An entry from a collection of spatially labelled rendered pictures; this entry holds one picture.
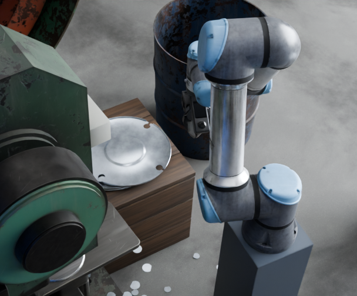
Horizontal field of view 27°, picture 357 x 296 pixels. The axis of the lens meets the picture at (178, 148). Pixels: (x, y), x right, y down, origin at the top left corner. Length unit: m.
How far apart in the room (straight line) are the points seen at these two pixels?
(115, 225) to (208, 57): 0.42
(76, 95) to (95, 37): 2.32
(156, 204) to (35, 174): 1.42
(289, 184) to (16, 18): 0.79
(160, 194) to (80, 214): 1.33
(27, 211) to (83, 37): 2.44
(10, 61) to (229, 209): 1.03
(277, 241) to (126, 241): 0.52
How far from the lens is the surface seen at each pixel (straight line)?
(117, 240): 1.61
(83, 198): 0.93
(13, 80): 0.91
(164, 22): 2.71
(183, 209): 2.41
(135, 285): 1.70
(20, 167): 0.91
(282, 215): 1.91
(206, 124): 2.20
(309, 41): 3.37
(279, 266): 2.05
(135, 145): 2.33
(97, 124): 1.07
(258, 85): 1.98
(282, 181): 1.88
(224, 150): 1.77
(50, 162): 0.91
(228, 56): 1.65
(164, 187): 2.26
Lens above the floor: 2.11
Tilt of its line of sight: 48 degrees down
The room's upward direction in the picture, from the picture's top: 4 degrees clockwise
